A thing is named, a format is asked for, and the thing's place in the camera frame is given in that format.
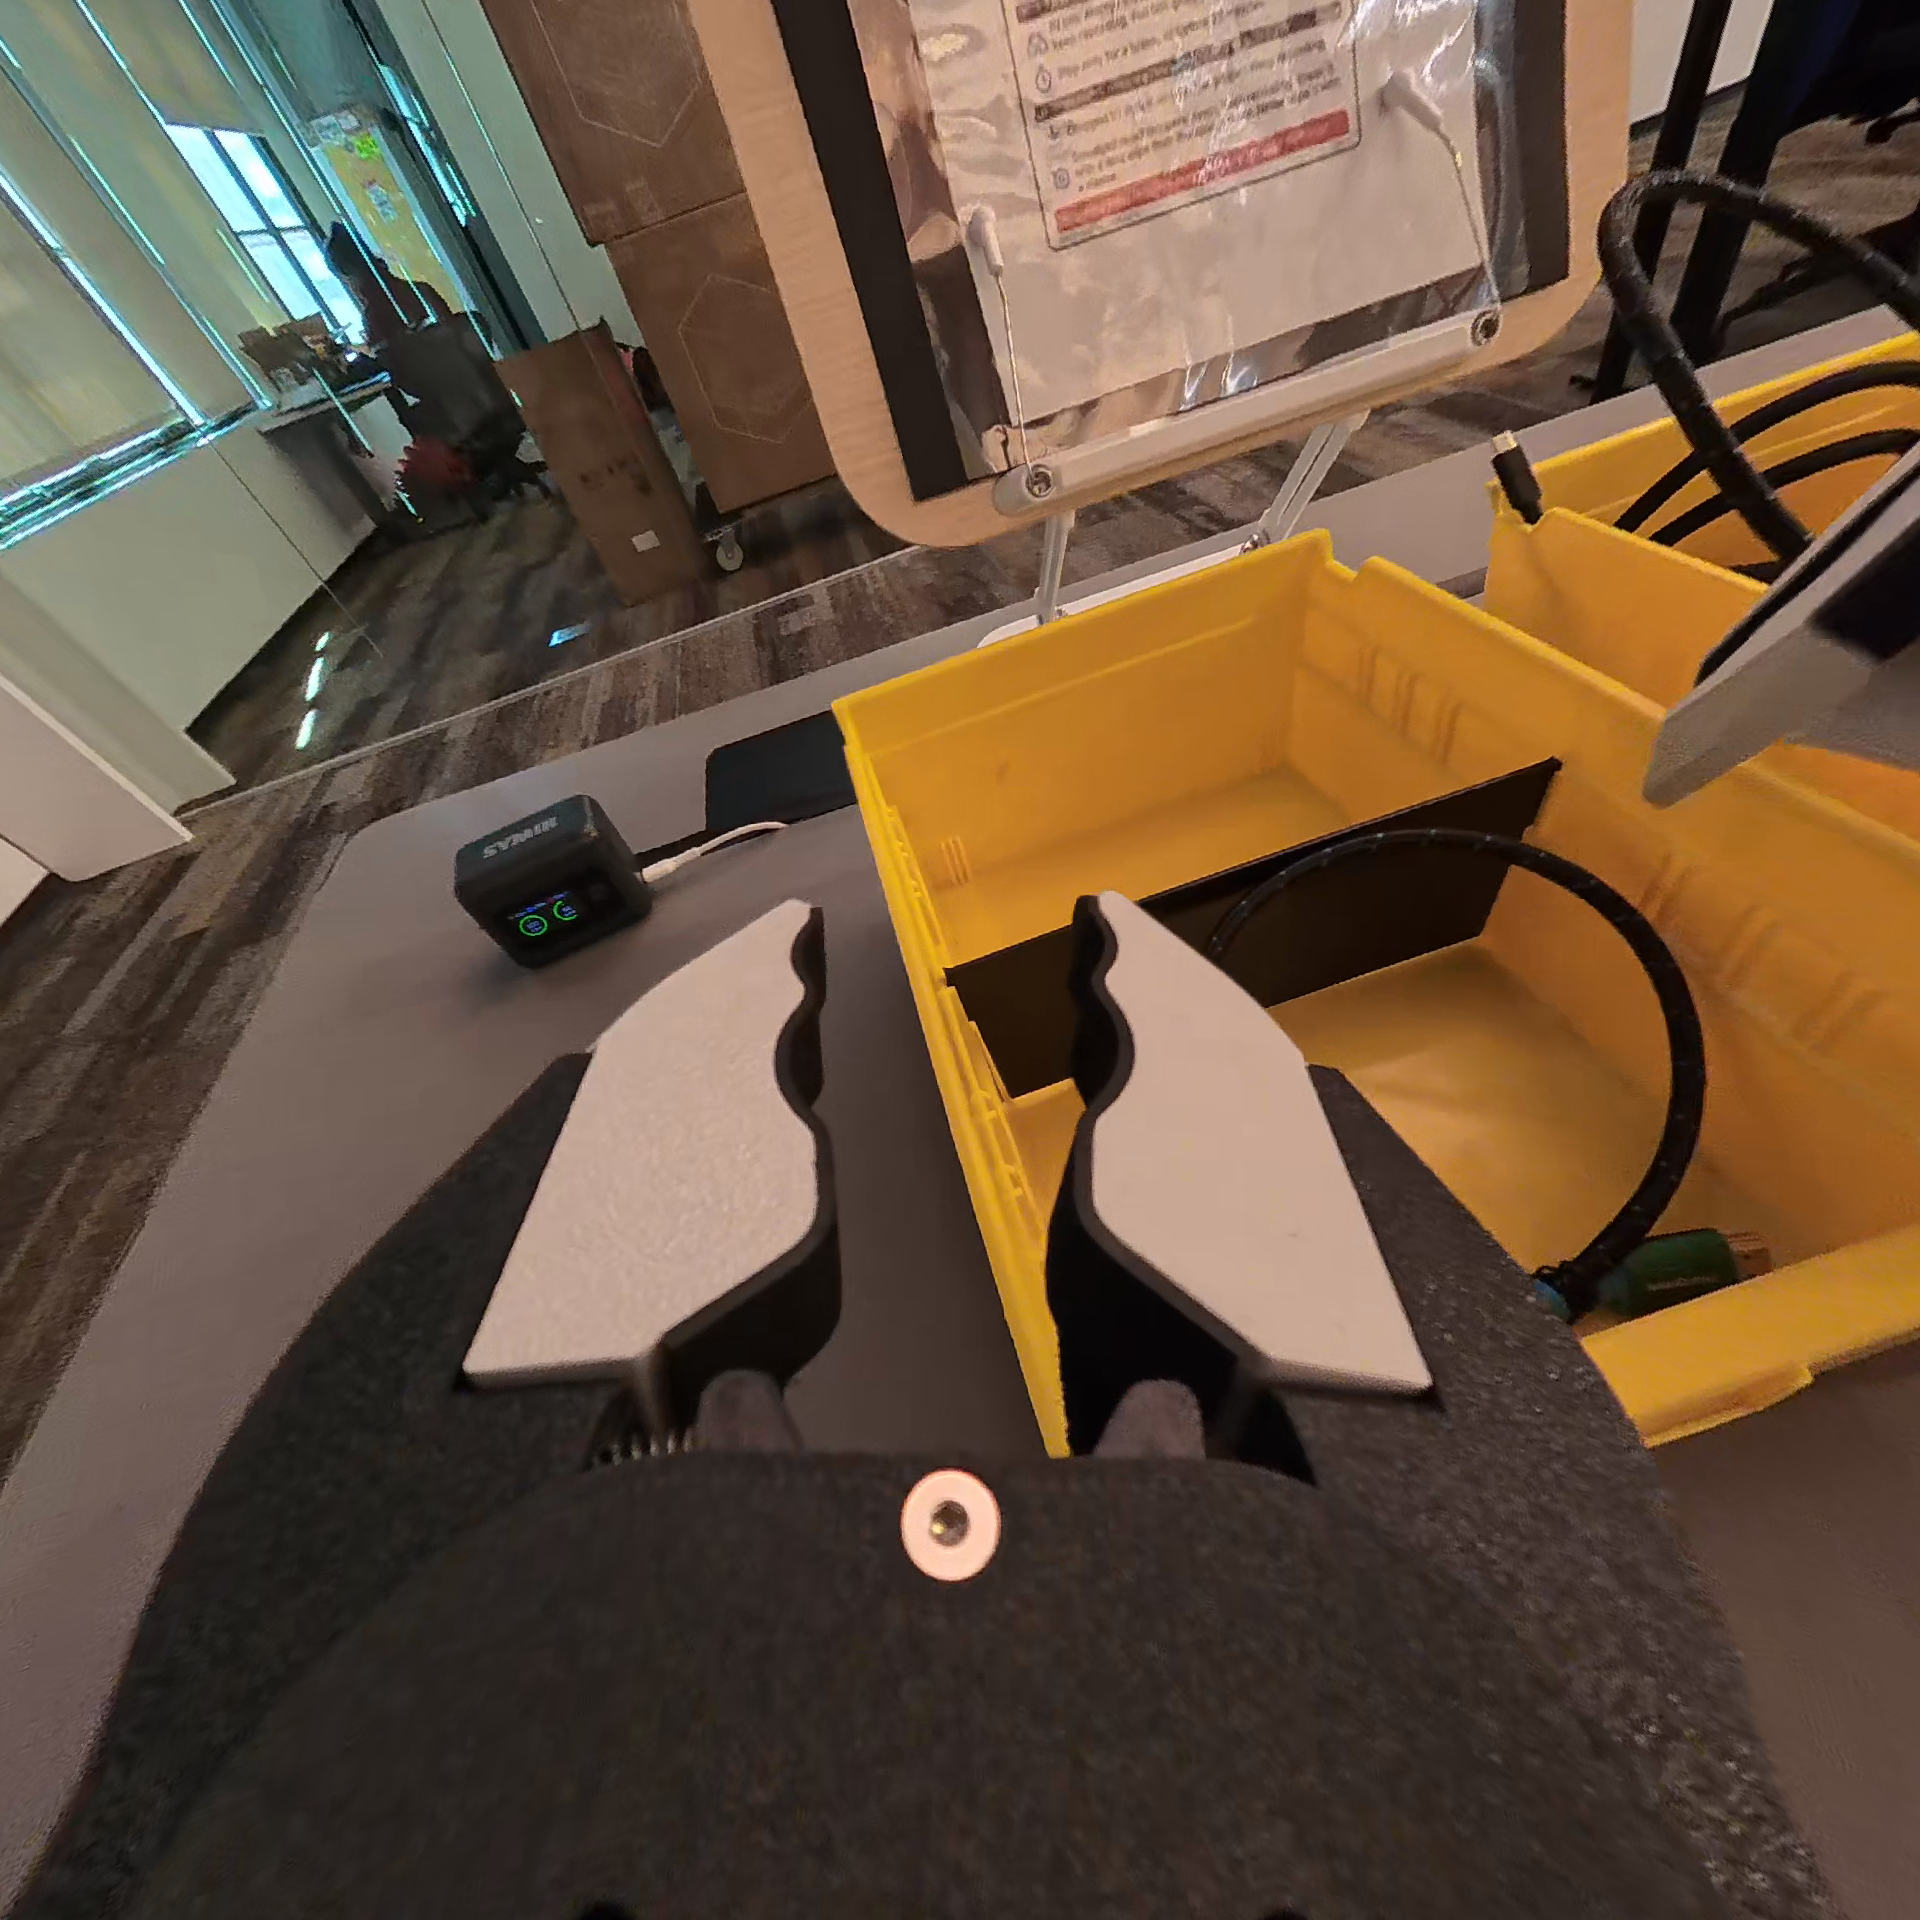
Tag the yellow plastic bin with divider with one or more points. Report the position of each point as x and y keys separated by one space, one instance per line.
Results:
x=1141 y=780

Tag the black flat pad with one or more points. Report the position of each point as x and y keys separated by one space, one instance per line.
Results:
x=780 y=773

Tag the wooden sign board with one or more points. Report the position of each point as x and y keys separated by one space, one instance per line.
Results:
x=780 y=224

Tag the black bin divider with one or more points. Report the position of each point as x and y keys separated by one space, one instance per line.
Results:
x=1351 y=901

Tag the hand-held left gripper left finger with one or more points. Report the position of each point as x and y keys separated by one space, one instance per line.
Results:
x=661 y=1154

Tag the large cardboard box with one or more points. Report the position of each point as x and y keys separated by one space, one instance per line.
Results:
x=735 y=361
x=630 y=104

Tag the black metal frame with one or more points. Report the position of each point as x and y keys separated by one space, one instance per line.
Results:
x=1689 y=150

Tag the white board stand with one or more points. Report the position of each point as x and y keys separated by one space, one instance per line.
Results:
x=1058 y=555

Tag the office window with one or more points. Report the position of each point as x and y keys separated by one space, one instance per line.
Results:
x=105 y=300

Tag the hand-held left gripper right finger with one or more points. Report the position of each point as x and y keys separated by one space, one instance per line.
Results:
x=1231 y=1171

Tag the black charger with display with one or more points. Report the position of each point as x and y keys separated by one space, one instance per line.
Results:
x=548 y=870

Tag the tall cardboard box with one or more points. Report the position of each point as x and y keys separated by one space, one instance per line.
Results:
x=608 y=465

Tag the printed notice in plastic sleeve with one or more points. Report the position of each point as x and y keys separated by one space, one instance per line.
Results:
x=1201 y=271

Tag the black office chair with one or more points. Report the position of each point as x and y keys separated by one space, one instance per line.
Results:
x=465 y=420

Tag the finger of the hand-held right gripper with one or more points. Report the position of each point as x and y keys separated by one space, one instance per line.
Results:
x=1754 y=712

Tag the black usb plug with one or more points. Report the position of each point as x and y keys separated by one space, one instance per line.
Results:
x=1518 y=483

